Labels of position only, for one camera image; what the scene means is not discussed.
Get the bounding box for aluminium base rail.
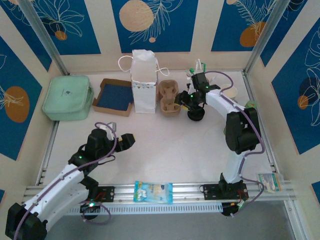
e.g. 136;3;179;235
21;179;297;206

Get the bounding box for stack of green paper cups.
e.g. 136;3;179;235
219;83;239;100

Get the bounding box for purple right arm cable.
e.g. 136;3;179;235
203;70;266;219

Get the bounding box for stack of blue napkins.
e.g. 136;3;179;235
95;83;132;112

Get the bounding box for brown cardboard tray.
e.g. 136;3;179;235
92;78;135;118

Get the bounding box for white slotted cable duct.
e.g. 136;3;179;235
32;201;224;217

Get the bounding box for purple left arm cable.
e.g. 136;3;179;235
13;121;119;240

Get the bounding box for white paper gift bag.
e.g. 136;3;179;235
117;49;171;115

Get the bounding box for mint green zip pouch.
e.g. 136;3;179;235
41;74;95;122

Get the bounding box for blue snack packet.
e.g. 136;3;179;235
133;180;174;205

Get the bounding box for clear packet with green print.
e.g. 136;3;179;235
256;172;285;194

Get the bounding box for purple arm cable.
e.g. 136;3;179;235
13;121;119;240
203;70;266;219

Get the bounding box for clear plastic straws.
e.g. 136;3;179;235
243;0;288;74

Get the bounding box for aluminium frame post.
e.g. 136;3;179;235
18;0;70;76

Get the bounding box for stack of pulp cup carriers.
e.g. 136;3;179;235
157;79;182;117

